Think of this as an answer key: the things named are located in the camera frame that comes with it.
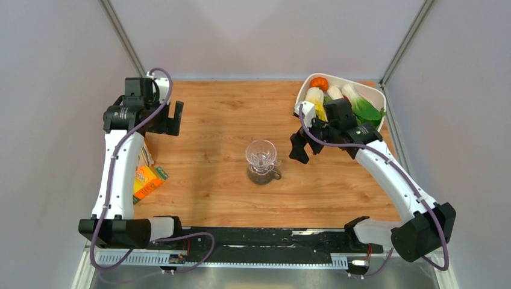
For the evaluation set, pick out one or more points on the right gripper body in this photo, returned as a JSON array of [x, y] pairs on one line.
[[323, 132]]

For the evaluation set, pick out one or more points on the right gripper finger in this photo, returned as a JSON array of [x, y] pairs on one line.
[[299, 154], [298, 141]]

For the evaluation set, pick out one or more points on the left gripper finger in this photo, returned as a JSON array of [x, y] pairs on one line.
[[178, 110], [173, 126]]

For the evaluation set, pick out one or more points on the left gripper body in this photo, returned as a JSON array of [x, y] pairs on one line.
[[159, 123]]

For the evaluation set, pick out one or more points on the clear glass dripper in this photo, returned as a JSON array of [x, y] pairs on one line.
[[261, 156]]

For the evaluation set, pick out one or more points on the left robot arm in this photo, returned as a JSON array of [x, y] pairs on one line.
[[144, 107]]

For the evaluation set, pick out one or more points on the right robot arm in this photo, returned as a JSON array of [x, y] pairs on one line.
[[424, 225]]

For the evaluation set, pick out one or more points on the glass coffee server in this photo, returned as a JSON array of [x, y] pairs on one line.
[[263, 175]]

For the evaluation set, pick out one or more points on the stack of paper filters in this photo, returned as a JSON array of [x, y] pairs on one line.
[[145, 155]]

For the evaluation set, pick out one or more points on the green toy bok choy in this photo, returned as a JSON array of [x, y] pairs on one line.
[[363, 110]]

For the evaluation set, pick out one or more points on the green toy leek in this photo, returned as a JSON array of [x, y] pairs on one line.
[[333, 93]]

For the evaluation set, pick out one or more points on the yellow toy cabbage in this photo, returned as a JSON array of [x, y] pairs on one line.
[[316, 96]]

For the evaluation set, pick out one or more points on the orange toy pumpkin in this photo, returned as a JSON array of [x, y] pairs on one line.
[[320, 83]]

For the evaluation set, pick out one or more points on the white vegetable tray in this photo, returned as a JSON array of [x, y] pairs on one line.
[[372, 95]]

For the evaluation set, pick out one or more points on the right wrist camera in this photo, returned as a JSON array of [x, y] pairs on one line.
[[307, 111]]

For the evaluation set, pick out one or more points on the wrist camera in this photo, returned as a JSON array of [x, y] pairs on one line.
[[307, 111], [160, 86]]

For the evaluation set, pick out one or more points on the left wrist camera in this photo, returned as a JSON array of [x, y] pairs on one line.
[[160, 86]]

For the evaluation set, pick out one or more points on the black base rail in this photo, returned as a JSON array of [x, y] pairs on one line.
[[241, 245]]

